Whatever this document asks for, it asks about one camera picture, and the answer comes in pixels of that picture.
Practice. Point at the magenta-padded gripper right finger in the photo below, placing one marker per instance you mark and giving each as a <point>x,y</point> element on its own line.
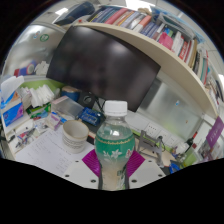
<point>146,171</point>

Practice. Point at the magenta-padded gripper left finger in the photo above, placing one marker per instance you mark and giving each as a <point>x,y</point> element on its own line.
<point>80,171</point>

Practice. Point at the green-labelled clear drink bottle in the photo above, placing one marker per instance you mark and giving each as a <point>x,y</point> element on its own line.
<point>114,143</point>

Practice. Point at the patterned white paper cup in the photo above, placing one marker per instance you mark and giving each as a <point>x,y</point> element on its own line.
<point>75,136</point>

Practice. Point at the white paper sheet with writing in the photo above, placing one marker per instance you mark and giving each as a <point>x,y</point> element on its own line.
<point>50,151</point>

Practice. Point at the blue circuit board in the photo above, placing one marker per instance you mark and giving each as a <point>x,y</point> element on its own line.
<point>89,116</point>

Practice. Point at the small white purple packet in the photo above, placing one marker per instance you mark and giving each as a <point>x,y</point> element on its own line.
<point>54,120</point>

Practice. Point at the clear plastic box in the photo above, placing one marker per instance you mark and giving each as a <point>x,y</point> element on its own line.
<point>66,106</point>

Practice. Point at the blue round container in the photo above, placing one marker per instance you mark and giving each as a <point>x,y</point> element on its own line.
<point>70,94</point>

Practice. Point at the purple hanging banner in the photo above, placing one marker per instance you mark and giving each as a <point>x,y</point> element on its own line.
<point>215,131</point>

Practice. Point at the stack of white napkins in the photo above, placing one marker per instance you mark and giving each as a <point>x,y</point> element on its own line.
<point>41,96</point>

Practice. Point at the blue tissue box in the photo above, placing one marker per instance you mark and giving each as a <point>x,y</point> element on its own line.
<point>12,111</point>

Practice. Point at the black computer monitor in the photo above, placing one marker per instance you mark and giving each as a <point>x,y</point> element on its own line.
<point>103,66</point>

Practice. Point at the beige shelf with books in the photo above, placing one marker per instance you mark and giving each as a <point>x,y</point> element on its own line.
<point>173,63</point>

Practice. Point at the round green sticker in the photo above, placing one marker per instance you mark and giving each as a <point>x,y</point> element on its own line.
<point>44,37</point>

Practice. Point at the ceiling lights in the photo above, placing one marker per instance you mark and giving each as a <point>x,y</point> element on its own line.
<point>61,11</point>

